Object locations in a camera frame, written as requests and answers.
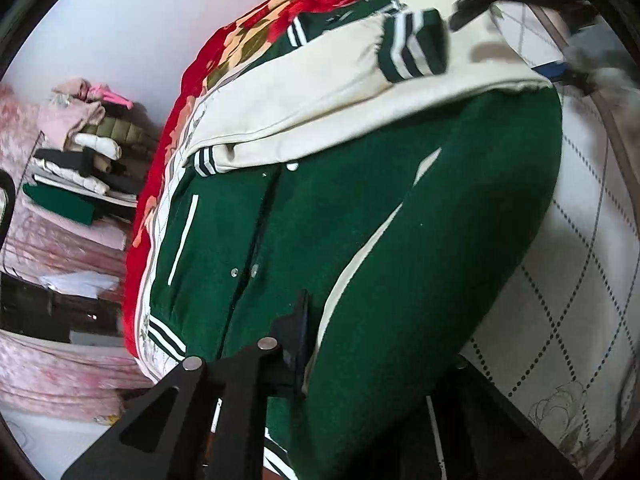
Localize red floral blanket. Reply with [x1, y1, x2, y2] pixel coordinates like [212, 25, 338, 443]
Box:
[122, 0, 356, 356]

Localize black cable loop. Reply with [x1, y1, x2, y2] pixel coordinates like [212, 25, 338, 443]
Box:
[0, 169, 16, 246]

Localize white diamond pattern sheet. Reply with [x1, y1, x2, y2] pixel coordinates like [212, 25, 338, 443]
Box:
[134, 0, 640, 476]

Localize clothes rack with garments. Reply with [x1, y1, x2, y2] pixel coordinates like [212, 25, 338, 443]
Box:
[23, 77, 157, 226]

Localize pink plastic hanger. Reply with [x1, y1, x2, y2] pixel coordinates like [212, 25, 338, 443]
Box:
[87, 84, 134, 110]

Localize green white varsity jacket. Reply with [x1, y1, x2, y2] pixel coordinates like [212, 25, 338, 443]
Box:
[134, 0, 562, 479]

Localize pink patterned fabric pile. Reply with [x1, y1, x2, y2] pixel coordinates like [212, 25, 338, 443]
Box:
[1, 86, 151, 422]

